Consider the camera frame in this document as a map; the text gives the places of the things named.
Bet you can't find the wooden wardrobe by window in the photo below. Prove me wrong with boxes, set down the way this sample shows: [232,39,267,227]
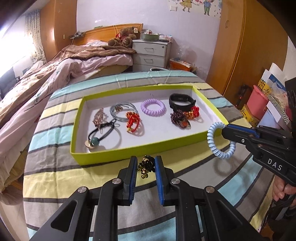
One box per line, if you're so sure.
[40,0,77,62]

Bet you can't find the red knotted bracelet gold beads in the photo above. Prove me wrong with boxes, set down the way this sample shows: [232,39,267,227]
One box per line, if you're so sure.
[183,106,200,120]

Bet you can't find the green basin on nightstand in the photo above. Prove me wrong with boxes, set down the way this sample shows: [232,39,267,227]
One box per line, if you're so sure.
[140,33,159,42]

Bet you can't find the dark red beaded bracelet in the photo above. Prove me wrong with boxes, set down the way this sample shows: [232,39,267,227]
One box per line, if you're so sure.
[170,109,192,129]

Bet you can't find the stack of orange books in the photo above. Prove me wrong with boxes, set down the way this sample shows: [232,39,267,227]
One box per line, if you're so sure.
[170,58,192,72]

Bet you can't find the white waste bin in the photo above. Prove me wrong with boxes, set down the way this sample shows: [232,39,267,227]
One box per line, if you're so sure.
[150,67,168,71]

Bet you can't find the white blue paper bag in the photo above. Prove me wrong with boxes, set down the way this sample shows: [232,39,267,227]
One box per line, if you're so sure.
[257,63,288,110]

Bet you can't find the gold black chain bracelet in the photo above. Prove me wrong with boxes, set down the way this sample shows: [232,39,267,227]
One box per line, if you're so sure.
[137,155,156,179]

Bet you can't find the wooden headboard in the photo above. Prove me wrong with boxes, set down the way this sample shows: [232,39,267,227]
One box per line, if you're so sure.
[73,23,144,46]

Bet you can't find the brown teddy bear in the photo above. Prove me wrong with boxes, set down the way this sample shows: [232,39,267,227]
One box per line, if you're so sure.
[108,27,138,48]

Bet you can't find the yellow cardboard box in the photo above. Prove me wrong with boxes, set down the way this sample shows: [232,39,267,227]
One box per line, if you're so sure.
[240,104,260,127]

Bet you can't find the black fitness band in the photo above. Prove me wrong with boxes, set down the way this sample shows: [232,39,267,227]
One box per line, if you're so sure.
[169,93,196,112]

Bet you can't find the purple spiral hair tie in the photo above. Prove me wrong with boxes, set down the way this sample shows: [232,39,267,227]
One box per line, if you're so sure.
[140,98,167,115]

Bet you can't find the light blue spiral hair tie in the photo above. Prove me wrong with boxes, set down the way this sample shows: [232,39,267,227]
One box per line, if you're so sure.
[207,122,236,160]

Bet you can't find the wooden wardrobe right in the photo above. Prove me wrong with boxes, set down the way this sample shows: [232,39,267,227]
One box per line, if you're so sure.
[206,1,288,109]

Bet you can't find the lime green tray box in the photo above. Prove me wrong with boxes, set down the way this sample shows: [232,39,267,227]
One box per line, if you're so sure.
[70,84,228,166]

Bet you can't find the striped bedspread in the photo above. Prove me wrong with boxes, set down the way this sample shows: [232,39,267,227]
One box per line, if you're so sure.
[23,71,274,240]

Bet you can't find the pink plastic bucket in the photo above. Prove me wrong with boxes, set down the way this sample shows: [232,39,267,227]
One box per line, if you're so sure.
[247,85,269,120]

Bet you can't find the patterned curtain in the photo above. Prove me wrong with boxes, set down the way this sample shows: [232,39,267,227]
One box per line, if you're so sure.
[25,9,46,63]

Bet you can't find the black right camera box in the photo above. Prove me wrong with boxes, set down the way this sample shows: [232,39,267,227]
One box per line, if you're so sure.
[285,77,296,138]

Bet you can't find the black office chair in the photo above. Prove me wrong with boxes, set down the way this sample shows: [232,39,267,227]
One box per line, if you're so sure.
[0,68,20,99]

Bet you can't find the black hair tie teal bead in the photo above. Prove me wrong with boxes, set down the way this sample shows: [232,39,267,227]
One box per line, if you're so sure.
[84,118,122,150]

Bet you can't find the grey hair tie with charm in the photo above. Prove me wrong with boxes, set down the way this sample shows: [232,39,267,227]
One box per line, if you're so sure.
[109,102,139,123]

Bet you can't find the white drawer nightstand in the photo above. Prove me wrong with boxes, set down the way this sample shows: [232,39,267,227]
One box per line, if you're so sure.
[132,40,171,72]

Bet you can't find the cartoon children wall sticker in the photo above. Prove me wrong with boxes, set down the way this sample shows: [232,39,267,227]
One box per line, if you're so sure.
[168,0,222,18]

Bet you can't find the pink brown duvet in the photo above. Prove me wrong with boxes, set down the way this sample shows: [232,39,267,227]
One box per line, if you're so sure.
[1,41,136,191]

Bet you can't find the person's right hand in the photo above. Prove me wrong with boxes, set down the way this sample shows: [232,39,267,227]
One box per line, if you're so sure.
[272,176,295,201]

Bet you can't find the pink rose-gold chain bracelet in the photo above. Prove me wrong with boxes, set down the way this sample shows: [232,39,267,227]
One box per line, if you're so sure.
[92,108,106,131]

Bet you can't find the red knotted cord bracelet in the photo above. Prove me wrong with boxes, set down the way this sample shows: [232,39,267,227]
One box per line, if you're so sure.
[125,111,142,133]

